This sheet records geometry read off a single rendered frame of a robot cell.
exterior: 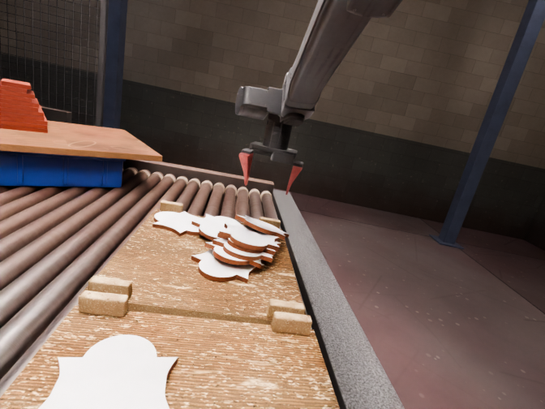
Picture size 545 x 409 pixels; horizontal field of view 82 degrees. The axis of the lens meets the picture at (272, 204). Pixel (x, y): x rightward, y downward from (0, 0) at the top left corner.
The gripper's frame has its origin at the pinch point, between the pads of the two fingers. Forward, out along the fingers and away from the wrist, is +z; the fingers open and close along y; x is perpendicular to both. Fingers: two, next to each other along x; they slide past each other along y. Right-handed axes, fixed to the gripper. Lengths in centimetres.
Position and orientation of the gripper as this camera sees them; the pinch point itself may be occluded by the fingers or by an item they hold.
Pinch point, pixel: (267, 186)
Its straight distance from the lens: 72.7
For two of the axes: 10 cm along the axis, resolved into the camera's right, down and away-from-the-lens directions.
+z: -2.0, 9.4, 2.8
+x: -1.3, 2.6, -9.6
